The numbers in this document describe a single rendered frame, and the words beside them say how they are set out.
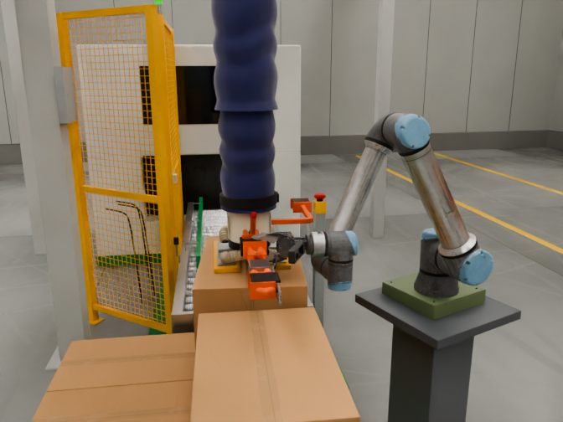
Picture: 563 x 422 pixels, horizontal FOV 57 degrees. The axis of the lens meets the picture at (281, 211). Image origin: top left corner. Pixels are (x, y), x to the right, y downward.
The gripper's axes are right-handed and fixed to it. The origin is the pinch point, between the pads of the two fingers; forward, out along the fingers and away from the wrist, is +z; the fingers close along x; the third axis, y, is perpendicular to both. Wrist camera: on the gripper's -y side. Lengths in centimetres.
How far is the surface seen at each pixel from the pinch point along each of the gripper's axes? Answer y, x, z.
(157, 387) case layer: 13, -60, 37
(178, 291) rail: 93, -55, 33
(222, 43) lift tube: 20, 69, 9
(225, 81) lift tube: 19, 56, 8
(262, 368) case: -44.2, -19.8, 1.8
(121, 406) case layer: 2, -60, 49
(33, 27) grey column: 130, 82, 104
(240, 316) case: -11.4, -19.8, 5.7
